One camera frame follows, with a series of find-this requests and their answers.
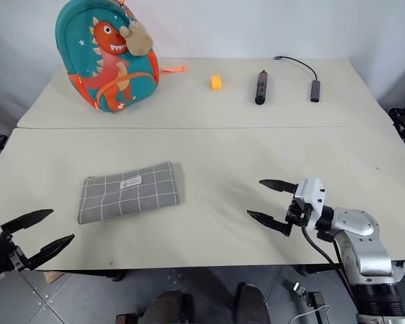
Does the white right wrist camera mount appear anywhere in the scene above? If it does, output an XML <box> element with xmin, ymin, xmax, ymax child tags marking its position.
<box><xmin>295</xmin><ymin>178</ymin><xmax>327</xmax><ymax>234</ymax></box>

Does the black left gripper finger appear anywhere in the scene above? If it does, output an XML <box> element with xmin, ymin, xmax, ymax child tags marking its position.
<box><xmin>27</xmin><ymin>234</ymin><xmax>76</xmax><ymax>271</ymax></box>
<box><xmin>0</xmin><ymin>209</ymin><xmax>54</xmax><ymax>234</ymax></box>

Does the dark rounded shape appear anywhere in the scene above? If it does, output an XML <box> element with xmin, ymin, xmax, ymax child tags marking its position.
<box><xmin>235</xmin><ymin>282</ymin><xmax>271</xmax><ymax>324</ymax></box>
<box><xmin>141</xmin><ymin>289</ymin><xmax>194</xmax><ymax>324</ymax></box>

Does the beige perforated shoe insole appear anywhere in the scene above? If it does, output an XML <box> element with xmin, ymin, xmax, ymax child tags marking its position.
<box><xmin>76</xmin><ymin>161</ymin><xmax>186</xmax><ymax>226</ymax></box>

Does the thin white cable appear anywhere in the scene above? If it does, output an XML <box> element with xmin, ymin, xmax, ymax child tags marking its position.
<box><xmin>288</xmin><ymin>303</ymin><xmax>332</xmax><ymax>324</ymax></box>

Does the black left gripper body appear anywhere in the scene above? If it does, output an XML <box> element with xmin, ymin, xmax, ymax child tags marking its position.
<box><xmin>0</xmin><ymin>232</ymin><xmax>32</xmax><ymax>273</ymax></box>

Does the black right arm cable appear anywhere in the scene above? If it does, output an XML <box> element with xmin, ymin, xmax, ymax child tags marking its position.
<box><xmin>300</xmin><ymin>223</ymin><xmax>360</xmax><ymax>306</ymax></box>

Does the beige plush keychain toy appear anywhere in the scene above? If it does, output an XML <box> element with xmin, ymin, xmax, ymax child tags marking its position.
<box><xmin>118</xmin><ymin>20</ymin><xmax>154</xmax><ymax>57</ymax></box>

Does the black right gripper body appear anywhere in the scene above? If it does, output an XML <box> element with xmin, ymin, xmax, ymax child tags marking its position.
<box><xmin>285</xmin><ymin>194</ymin><xmax>308</xmax><ymax>226</ymax></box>

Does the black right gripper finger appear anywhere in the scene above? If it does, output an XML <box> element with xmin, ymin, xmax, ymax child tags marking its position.
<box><xmin>246</xmin><ymin>209</ymin><xmax>293</xmax><ymax>236</ymax></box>
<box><xmin>259</xmin><ymin>179</ymin><xmax>299</xmax><ymax>195</ymax></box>

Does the grey USB hub with cable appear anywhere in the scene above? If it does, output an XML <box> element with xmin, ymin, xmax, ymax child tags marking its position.
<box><xmin>273</xmin><ymin>55</ymin><xmax>324</xmax><ymax>103</ymax></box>

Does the teal dinosaur backpack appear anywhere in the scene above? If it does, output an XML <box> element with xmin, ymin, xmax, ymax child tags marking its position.
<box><xmin>55</xmin><ymin>0</ymin><xmax>190</xmax><ymax>114</ymax></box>

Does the black bar on floor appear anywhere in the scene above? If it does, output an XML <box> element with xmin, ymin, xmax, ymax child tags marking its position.
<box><xmin>309</xmin><ymin>291</ymin><xmax>329</xmax><ymax>324</ymax></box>

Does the brown cardboard piece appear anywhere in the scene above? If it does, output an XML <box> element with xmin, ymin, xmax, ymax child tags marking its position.
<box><xmin>42</xmin><ymin>269</ymin><xmax>67</xmax><ymax>285</ymax></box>

